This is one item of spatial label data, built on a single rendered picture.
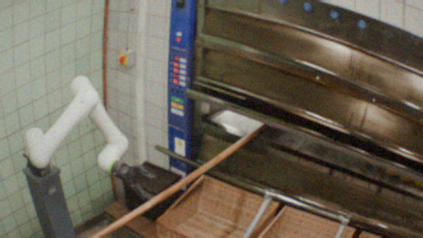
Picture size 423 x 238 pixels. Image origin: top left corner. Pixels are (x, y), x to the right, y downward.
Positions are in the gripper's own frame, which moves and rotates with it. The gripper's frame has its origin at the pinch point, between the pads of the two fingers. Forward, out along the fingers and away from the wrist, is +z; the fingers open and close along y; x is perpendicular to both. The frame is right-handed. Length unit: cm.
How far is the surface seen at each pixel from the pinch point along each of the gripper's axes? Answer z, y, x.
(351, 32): 66, -80, -70
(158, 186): -34, 35, -41
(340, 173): 71, 0, -69
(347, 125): 70, -31, -67
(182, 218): -19, 56, -45
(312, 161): 50, -1, -69
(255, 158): 12, 11, -72
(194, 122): -29, 2, -71
